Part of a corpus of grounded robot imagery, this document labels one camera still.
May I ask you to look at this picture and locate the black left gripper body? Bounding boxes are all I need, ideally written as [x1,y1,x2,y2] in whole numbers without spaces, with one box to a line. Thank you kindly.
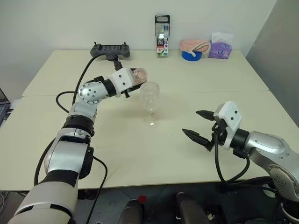
[120,67,143,99]

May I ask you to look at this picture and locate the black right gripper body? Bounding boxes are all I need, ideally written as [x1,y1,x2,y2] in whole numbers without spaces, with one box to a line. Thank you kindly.
[208,116,228,153]

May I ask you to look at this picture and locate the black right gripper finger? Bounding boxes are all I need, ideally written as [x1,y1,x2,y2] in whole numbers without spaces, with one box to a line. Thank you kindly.
[182,128,214,150]
[195,109,215,121]

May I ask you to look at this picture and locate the bottle with orange liquid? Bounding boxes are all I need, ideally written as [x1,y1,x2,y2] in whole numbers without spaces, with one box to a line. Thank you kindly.
[132,67,149,85]

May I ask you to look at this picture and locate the clear wine glass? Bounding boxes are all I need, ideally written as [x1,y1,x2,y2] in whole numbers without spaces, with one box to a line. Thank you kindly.
[139,81,161,128]

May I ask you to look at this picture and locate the grey handheld controller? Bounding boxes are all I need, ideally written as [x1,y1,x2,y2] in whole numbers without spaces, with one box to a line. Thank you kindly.
[90,42,131,62]

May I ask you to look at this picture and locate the marker pen pack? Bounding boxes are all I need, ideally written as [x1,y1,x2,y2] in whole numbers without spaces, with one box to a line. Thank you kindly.
[155,14,171,58]

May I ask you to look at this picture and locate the blue tape roll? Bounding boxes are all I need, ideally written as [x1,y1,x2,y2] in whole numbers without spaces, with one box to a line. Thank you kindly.
[181,50,203,62]

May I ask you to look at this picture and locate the pink towel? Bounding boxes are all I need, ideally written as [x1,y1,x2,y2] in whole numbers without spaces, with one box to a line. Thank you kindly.
[179,38,212,57]

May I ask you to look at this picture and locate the purple tissue pack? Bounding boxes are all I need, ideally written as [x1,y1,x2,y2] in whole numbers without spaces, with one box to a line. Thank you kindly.
[207,31,234,60]

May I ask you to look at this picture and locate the dark rounded shape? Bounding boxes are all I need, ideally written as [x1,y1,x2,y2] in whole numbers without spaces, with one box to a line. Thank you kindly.
[121,199,144,224]
[175,192,212,224]

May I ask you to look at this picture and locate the grey laptop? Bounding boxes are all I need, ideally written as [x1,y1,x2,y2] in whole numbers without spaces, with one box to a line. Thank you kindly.
[0,87,12,128]

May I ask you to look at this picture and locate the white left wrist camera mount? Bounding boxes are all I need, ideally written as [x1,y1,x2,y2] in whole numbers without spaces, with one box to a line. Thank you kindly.
[111,68,136,98]

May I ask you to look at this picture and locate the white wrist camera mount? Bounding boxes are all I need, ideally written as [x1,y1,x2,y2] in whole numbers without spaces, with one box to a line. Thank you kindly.
[213,101,242,150]
[111,68,136,98]

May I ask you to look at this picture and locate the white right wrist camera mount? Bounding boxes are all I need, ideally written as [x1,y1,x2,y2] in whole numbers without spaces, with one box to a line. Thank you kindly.
[213,101,242,150]

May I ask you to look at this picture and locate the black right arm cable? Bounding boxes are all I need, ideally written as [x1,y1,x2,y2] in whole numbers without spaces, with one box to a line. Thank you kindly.
[214,132,273,188]

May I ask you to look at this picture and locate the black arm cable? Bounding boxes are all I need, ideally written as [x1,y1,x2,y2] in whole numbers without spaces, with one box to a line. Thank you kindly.
[214,132,273,188]
[33,55,122,224]

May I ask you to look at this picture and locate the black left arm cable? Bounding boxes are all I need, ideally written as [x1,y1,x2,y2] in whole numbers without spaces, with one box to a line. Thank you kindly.
[33,55,122,224]

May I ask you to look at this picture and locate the grey wall panel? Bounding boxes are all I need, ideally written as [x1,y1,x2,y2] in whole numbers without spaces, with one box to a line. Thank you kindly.
[245,0,299,129]

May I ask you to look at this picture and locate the white loose cables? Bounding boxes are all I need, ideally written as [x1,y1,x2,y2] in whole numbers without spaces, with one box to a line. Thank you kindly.
[0,190,9,212]

